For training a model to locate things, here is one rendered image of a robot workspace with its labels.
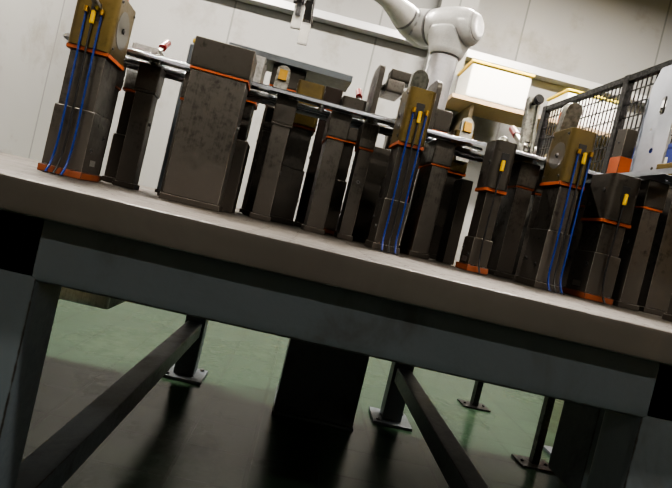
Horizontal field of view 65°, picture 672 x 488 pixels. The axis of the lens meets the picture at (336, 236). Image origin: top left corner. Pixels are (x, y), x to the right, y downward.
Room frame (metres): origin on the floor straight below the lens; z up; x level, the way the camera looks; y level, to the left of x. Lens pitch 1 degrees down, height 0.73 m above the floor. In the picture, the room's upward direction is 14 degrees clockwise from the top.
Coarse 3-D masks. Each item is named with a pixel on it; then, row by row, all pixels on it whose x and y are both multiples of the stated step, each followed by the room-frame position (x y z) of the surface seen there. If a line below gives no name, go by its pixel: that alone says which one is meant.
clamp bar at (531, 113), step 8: (536, 96) 1.50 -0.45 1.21; (528, 104) 1.52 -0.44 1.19; (536, 104) 1.52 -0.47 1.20; (528, 112) 1.51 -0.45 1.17; (536, 112) 1.52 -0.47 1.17; (528, 120) 1.52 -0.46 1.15; (536, 120) 1.51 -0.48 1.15; (528, 128) 1.52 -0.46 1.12; (520, 136) 1.52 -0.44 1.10; (528, 136) 1.52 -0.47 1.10; (528, 144) 1.52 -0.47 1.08; (528, 152) 1.51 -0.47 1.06
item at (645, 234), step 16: (640, 192) 1.19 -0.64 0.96; (656, 192) 1.17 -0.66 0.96; (640, 208) 1.18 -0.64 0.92; (656, 208) 1.17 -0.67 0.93; (640, 224) 1.17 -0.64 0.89; (656, 224) 1.17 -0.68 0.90; (624, 240) 1.20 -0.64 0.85; (640, 240) 1.17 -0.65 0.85; (624, 256) 1.19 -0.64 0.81; (640, 256) 1.17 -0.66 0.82; (624, 272) 1.18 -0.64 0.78; (640, 272) 1.17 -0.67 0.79; (624, 288) 1.17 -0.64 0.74; (640, 288) 1.17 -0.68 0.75; (624, 304) 1.17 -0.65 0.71
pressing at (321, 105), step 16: (128, 48) 1.15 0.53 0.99; (128, 64) 1.32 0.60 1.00; (160, 64) 1.23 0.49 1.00; (176, 64) 1.16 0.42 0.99; (176, 80) 1.34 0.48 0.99; (256, 96) 1.36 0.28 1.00; (272, 96) 1.29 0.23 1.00; (288, 96) 1.26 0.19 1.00; (304, 96) 1.20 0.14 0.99; (304, 112) 1.38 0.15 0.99; (320, 112) 1.36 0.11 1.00; (352, 112) 1.27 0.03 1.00; (368, 112) 1.23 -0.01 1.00; (384, 128) 1.38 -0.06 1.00; (464, 144) 1.33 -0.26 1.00; (480, 144) 1.23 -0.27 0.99; (480, 160) 1.46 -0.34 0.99; (528, 160) 1.33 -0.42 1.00; (544, 160) 1.24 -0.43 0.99
